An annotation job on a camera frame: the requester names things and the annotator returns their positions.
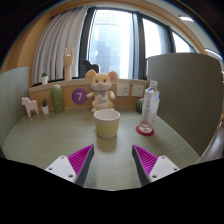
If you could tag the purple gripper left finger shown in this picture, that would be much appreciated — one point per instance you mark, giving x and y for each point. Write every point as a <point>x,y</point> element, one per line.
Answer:
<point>73,168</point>

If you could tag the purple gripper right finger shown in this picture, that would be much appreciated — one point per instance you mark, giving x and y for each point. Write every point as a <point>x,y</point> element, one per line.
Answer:
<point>151,168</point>

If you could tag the clear plastic water bottle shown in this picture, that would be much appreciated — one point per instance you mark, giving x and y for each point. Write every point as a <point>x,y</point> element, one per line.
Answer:
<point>150,106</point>

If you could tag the red round coaster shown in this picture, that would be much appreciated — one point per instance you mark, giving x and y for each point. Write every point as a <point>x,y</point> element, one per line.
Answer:
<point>143,132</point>

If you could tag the yellow paper cup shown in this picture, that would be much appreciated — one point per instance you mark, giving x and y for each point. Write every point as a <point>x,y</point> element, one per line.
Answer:
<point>107,122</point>

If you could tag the round green cactus ornament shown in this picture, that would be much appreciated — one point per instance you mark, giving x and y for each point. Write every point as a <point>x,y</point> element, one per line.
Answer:
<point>139,105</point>

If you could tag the small potted plant on desk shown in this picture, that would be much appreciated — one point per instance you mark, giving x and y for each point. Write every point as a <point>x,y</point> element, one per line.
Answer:
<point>44,107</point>

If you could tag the purple number seven sign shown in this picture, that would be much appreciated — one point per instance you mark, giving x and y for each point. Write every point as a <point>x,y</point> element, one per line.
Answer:
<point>79,96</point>

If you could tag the pink wooden horse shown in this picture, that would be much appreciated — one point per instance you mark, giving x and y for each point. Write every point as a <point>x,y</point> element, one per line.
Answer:
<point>30,105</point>

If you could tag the tall green cactus ornament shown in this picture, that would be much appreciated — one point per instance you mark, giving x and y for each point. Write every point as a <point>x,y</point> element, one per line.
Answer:
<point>57,98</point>

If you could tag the plush mouse toy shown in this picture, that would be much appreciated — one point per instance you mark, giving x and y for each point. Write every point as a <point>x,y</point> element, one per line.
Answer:
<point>102,95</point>

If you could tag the green right desk partition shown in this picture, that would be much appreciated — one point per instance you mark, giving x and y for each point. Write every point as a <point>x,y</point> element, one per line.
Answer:
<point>191,88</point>

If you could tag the green desk partition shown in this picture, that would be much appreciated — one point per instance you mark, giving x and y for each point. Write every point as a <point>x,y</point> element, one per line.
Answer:
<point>191,88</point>
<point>14,85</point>

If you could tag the small potted plant on sill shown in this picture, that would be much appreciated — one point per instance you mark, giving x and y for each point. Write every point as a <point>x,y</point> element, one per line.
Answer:
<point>44,78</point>

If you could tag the black horse figurine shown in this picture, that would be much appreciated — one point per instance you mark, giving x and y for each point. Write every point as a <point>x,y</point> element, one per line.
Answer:
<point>89,66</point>

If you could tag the green left desk partition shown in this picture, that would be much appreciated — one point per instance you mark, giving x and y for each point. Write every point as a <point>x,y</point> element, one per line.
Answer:
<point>14,85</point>

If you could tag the wooden hand model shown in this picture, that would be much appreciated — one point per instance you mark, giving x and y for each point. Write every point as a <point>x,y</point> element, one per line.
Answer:
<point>68,62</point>

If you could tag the grey curtain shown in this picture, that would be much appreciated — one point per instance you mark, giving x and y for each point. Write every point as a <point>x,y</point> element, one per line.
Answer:
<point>61,37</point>

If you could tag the ceiling light strip right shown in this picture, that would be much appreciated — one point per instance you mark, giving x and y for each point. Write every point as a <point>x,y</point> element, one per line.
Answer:
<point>186,18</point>

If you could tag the white wall socket right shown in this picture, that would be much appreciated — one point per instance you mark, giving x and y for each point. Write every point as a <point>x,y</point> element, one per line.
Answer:
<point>137,90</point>

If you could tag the white wall socket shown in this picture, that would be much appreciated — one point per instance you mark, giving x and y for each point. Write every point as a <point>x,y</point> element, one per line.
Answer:
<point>123,90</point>
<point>137,90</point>

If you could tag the white wall socket left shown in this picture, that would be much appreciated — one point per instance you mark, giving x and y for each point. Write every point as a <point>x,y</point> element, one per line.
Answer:
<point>123,90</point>

